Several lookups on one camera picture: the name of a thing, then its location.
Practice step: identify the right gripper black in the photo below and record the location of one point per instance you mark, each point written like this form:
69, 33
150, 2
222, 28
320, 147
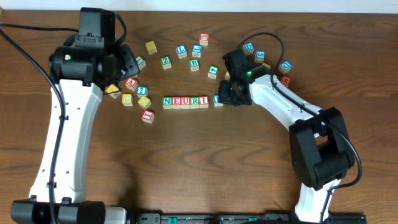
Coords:
227, 94

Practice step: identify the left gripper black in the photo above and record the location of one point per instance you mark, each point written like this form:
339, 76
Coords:
129, 62

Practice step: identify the blue P block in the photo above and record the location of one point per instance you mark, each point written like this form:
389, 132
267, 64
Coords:
216, 101

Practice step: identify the red i block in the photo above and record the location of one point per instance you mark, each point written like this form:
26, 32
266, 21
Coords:
148, 116
204, 101

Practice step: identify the yellow S block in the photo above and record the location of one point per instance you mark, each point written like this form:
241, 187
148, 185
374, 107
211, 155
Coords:
266, 65

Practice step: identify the green R block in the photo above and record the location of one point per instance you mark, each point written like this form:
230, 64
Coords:
194, 102

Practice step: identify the red u block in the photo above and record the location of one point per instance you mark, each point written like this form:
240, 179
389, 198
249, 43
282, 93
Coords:
204, 39
185, 102

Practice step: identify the green N block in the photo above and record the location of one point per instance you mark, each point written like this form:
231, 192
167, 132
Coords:
167, 102

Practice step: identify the red E block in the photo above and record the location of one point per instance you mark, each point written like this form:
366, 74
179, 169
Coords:
176, 102

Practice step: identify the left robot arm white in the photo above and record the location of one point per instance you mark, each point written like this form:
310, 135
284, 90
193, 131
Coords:
90, 60

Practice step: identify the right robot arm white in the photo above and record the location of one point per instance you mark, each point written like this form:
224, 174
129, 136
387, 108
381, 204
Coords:
321, 152

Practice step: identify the green 7 block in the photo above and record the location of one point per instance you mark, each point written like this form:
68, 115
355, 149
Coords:
140, 62

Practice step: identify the yellow block near 4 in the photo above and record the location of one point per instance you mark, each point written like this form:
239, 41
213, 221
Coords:
227, 76

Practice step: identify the red A block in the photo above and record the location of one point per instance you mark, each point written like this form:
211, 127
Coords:
131, 84

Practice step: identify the yellow block top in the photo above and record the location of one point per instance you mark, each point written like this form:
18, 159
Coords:
151, 47

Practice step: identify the yellow K block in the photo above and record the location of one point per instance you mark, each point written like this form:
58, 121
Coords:
112, 91

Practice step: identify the blue 2 block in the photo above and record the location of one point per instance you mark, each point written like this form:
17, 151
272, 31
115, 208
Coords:
142, 91

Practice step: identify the green 4 block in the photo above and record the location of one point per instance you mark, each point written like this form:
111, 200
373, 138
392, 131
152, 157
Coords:
213, 71

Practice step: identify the yellow C block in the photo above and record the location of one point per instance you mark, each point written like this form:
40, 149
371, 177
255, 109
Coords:
127, 99

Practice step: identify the green Z block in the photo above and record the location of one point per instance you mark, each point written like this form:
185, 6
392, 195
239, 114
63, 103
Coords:
166, 62

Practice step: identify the yellow O block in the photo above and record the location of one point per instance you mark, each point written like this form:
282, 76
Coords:
144, 102

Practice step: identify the blue 5 block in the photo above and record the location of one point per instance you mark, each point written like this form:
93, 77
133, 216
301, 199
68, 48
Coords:
260, 56

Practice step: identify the blue D block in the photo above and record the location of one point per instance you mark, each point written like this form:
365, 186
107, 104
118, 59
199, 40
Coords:
248, 48

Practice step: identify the red M block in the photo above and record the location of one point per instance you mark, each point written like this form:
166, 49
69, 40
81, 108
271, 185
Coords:
285, 80

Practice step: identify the green B block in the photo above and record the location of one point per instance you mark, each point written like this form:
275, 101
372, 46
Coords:
194, 65

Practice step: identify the blue Q block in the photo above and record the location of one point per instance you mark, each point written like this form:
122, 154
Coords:
285, 67

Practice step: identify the blue L block left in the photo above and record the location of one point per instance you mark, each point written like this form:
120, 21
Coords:
181, 51

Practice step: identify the blue l block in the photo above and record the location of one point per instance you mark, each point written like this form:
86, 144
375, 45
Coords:
181, 51
196, 51

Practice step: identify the blue L block right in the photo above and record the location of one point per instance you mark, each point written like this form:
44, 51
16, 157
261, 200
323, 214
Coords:
196, 51

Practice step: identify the red U block top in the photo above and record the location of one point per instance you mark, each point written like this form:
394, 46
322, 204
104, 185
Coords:
204, 39

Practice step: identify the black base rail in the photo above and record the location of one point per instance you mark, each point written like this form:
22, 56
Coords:
248, 218

